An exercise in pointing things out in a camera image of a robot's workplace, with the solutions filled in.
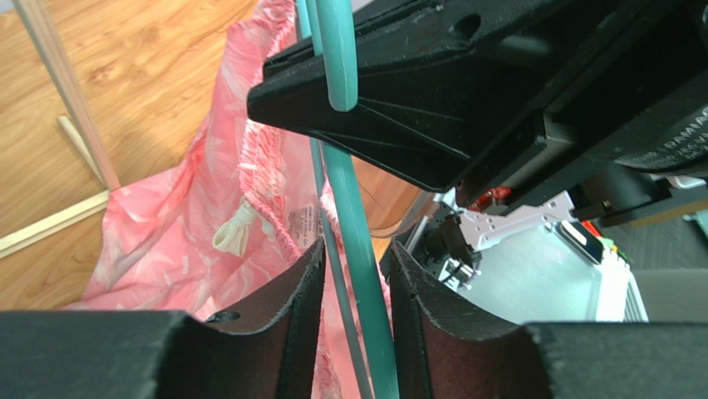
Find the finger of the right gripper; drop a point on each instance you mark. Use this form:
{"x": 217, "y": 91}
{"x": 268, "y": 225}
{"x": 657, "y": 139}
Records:
{"x": 440, "y": 83}

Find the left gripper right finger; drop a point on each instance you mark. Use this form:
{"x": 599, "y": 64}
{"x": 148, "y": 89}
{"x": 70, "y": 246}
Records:
{"x": 446, "y": 347}

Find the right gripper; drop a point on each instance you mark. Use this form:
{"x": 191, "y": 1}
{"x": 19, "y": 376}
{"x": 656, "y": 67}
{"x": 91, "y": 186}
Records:
{"x": 626, "y": 138}

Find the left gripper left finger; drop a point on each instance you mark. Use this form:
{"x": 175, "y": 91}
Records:
{"x": 262, "y": 346}

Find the teal plastic hanger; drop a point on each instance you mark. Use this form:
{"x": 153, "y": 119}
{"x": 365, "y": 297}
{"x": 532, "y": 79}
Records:
{"x": 330, "y": 26}

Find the pink patterned shorts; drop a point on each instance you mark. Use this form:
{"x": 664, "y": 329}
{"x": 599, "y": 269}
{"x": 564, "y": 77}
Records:
{"x": 239, "y": 210}

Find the wooden clothes rack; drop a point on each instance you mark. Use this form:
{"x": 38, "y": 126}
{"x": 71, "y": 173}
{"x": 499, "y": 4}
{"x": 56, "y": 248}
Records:
{"x": 55, "y": 168}

